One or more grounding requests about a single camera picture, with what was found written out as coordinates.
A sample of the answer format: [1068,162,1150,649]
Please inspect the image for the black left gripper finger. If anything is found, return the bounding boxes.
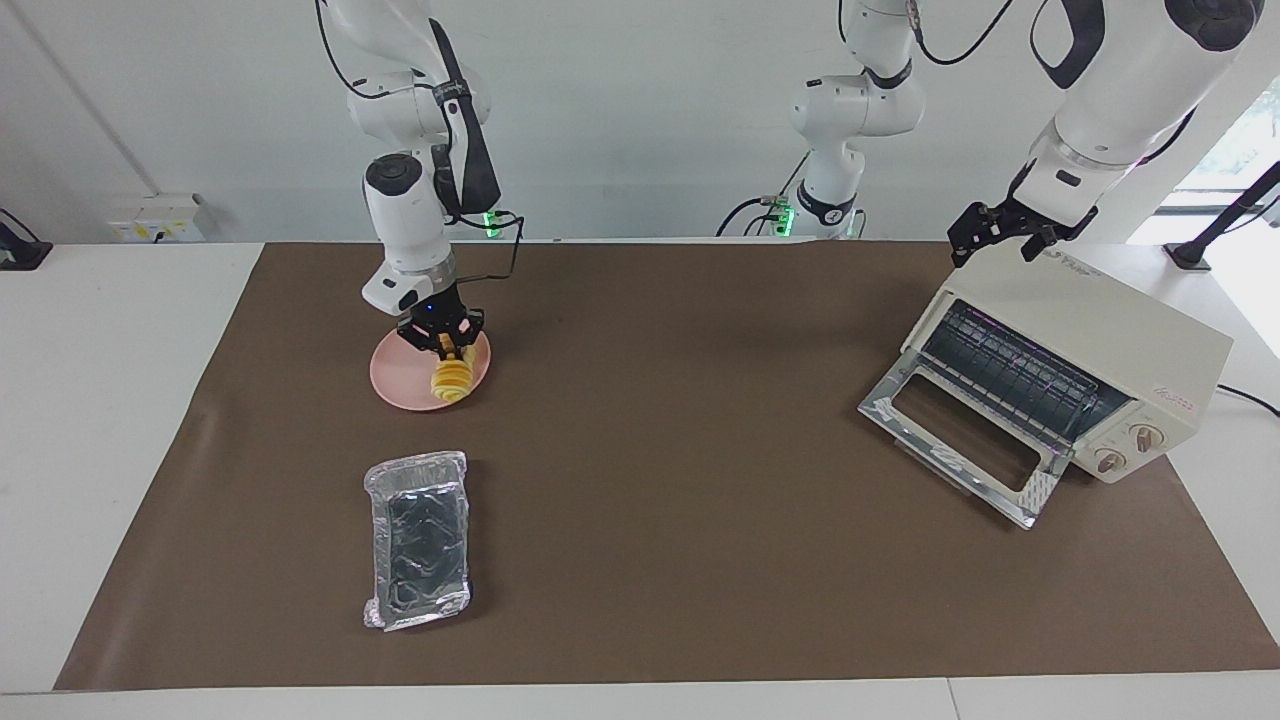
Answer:
[948,203,1009,268]
[1022,207,1098,263]

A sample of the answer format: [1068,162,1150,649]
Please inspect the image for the yellow ridged bread loaf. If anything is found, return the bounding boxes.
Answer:
[430,350,479,404]

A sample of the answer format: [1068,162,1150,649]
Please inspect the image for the silver foil baking tray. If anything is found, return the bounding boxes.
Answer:
[362,451,473,632]

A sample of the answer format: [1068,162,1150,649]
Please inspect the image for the cream toaster oven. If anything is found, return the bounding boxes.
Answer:
[900,240,1234,485]

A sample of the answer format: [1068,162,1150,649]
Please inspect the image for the metal oven rack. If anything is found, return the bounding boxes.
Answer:
[920,300,1131,446]

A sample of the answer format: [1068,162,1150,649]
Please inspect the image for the glass oven door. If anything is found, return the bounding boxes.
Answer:
[858,360,1071,530]

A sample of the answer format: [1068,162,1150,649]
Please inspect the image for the pink round plate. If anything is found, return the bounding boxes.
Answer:
[369,325,492,412]

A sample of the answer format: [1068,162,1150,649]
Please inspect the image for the bright window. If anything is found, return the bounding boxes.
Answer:
[1130,80,1280,243]

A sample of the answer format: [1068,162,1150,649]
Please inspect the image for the brown table mat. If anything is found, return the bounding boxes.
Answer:
[52,240,1280,691]

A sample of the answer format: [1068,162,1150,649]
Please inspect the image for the black table clamp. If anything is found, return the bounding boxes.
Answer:
[0,208,53,271]

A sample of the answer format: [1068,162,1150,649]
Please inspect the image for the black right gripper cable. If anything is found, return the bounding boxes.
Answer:
[450,212,527,283]

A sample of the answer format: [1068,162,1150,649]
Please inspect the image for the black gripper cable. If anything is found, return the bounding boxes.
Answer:
[450,212,527,283]
[1145,105,1201,166]

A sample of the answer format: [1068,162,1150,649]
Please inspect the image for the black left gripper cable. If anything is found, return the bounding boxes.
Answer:
[1145,105,1201,166]

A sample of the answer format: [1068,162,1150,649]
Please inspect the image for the black camera stand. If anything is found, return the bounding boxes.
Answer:
[1165,160,1280,271]

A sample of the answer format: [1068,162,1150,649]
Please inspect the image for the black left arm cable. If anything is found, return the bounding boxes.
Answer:
[905,0,1011,67]

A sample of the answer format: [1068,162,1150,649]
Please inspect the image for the black left base cable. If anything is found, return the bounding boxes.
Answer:
[715,150,813,238]

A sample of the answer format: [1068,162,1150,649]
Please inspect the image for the black oven power cable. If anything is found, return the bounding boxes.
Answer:
[1217,385,1280,418]

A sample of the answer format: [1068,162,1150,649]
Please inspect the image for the white wall socket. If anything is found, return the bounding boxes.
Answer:
[107,195,206,244]

